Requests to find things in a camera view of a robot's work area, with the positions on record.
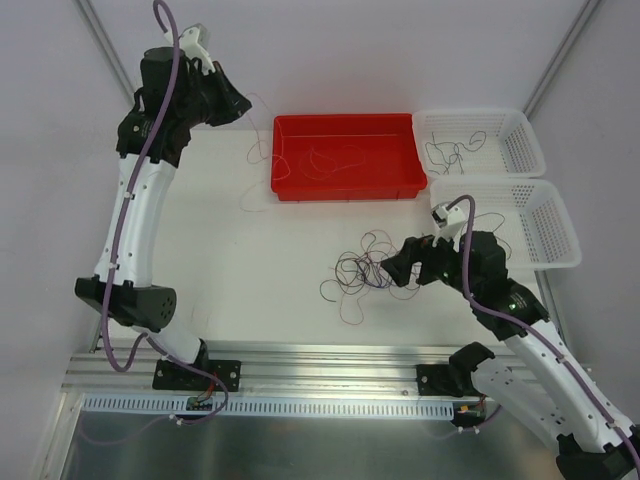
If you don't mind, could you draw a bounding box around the left aluminium frame post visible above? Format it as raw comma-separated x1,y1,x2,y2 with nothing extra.
71,0,136,108

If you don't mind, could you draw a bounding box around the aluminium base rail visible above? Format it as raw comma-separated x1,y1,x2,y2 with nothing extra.
62,341,460,400

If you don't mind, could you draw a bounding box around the pink wire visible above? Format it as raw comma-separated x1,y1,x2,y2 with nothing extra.
238,92,292,212

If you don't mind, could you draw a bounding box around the white perforated basket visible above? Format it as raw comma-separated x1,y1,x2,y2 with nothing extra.
412,108,546,179
430,176,582,284

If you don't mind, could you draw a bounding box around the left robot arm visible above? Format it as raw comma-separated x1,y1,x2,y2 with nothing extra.
75,47,252,389

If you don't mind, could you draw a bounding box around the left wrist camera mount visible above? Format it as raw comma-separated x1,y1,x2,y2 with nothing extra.
179,24,214,73

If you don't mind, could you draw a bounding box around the white slotted cable duct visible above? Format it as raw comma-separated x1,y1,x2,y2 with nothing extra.
82,394,455,421

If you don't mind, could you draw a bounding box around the right aluminium frame post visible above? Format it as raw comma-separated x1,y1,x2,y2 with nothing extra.
522,0,605,119

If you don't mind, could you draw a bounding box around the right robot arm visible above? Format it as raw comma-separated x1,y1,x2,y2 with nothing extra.
381,231,639,479

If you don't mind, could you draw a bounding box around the aluminium frame post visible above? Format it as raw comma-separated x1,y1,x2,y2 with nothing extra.
522,0,605,119
71,0,136,108

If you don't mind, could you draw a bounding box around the black mounting plate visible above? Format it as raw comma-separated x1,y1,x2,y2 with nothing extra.
152,359,242,392
416,364,481,398

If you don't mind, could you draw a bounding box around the white wire in tray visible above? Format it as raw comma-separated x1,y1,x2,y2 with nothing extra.
297,144,367,182

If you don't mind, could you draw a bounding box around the red plastic tray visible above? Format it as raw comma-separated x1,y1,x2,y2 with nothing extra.
270,113,428,202

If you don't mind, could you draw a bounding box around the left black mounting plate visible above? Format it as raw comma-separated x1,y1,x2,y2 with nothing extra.
152,359,242,392

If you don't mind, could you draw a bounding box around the far white perforated basket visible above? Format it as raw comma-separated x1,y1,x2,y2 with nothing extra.
412,108,546,179

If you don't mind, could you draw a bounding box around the near white perforated basket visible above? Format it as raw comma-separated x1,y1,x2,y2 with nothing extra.
430,176,582,284

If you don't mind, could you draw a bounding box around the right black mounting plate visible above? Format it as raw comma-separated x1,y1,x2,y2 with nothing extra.
416,364,481,398

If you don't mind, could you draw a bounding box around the wire bundle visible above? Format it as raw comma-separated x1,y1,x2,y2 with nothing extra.
319,230,416,326

